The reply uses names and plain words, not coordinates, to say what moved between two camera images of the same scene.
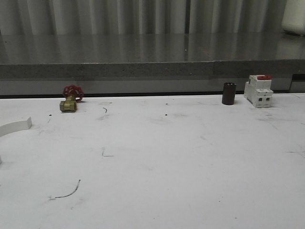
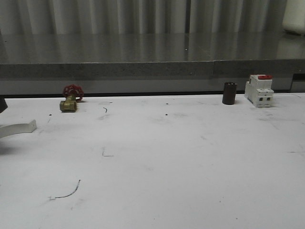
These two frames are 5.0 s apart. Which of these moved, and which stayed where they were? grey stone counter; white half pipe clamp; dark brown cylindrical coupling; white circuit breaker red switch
Moved: white half pipe clamp
Stayed: dark brown cylindrical coupling; grey stone counter; white circuit breaker red switch
